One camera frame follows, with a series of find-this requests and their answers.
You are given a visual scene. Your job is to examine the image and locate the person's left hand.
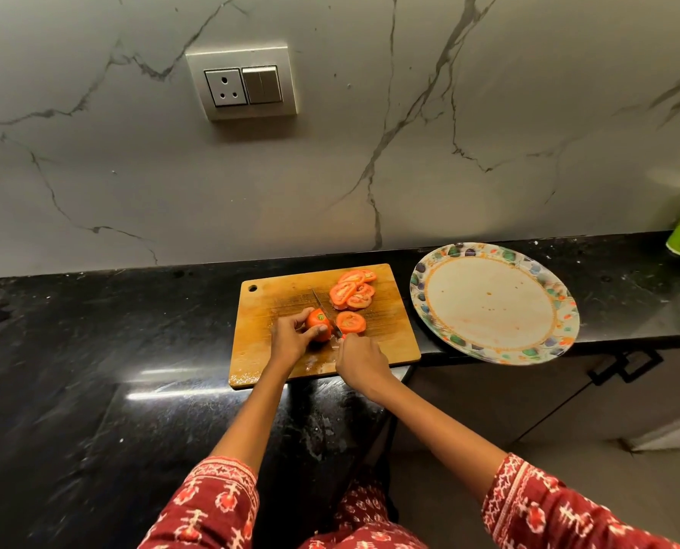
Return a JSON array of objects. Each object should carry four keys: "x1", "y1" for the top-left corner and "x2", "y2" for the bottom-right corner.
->
[{"x1": 269, "y1": 307, "x2": 329, "y2": 377}]

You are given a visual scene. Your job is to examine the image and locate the person's right hand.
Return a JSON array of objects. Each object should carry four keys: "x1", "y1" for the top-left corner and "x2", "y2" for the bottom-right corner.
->
[{"x1": 335, "y1": 334, "x2": 396, "y2": 404}]

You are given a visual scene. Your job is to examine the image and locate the red tomato slice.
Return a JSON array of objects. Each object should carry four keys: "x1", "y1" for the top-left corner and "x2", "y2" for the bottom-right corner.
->
[{"x1": 335, "y1": 310, "x2": 368, "y2": 336}]

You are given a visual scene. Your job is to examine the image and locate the red handled knife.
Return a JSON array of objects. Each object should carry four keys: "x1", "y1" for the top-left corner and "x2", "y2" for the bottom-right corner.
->
[{"x1": 311, "y1": 288, "x2": 345, "y2": 340}]

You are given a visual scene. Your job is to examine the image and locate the pile of tomato slices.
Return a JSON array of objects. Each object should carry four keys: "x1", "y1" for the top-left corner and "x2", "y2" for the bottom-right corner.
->
[{"x1": 328, "y1": 268, "x2": 378, "y2": 312}]

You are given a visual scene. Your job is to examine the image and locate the floral rimmed plate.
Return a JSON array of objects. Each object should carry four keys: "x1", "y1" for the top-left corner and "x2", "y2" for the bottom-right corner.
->
[{"x1": 409, "y1": 242, "x2": 581, "y2": 367}]

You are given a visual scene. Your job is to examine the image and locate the person's left forearm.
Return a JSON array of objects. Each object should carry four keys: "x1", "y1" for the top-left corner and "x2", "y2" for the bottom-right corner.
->
[{"x1": 210, "y1": 362, "x2": 293, "y2": 477}]

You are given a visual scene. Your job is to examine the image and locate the person's right forearm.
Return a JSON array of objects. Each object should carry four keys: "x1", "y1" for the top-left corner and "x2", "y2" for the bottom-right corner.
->
[{"x1": 374, "y1": 380, "x2": 510, "y2": 501}]

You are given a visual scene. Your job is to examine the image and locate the wooden cutting board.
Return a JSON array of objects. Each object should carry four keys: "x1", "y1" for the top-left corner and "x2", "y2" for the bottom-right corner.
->
[{"x1": 228, "y1": 263, "x2": 422, "y2": 390}]

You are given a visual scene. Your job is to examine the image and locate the brown lower cabinet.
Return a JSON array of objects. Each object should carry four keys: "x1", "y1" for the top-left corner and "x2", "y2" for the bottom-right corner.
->
[{"x1": 396, "y1": 345, "x2": 680, "y2": 452}]

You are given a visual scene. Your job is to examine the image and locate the red patterned tunic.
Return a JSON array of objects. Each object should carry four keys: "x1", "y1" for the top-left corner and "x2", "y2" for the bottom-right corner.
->
[{"x1": 300, "y1": 480, "x2": 430, "y2": 549}]

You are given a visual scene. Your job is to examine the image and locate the red patterned left sleeve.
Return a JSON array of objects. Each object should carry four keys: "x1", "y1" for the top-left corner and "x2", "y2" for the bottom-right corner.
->
[{"x1": 138, "y1": 455, "x2": 260, "y2": 549}]

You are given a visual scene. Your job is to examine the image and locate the red patterned sleeve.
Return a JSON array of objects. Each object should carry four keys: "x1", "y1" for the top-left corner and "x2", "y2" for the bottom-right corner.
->
[
  {"x1": 481, "y1": 453, "x2": 680, "y2": 549},
  {"x1": 138, "y1": 455, "x2": 260, "y2": 549}
]

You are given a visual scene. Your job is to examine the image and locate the red patterned right sleeve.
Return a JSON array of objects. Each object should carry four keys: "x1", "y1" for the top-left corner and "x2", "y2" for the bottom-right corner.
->
[{"x1": 481, "y1": 453, "x2": 680, "y2": 549}]

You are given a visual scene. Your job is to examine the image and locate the black cabinet handle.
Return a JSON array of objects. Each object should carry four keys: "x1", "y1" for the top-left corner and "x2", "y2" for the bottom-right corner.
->
[
  {"x1": 617, "y1": 348, "x2": 665, "y2": 384},
  {"x1": 586, "y1": 354, "x2": 631, "y2": 387}
]

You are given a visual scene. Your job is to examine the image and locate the wall socket and switch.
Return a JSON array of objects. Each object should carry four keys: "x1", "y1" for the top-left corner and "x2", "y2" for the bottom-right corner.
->
[{"x1": 184, "y1": 45, "x2": 299, "y2": 122}]

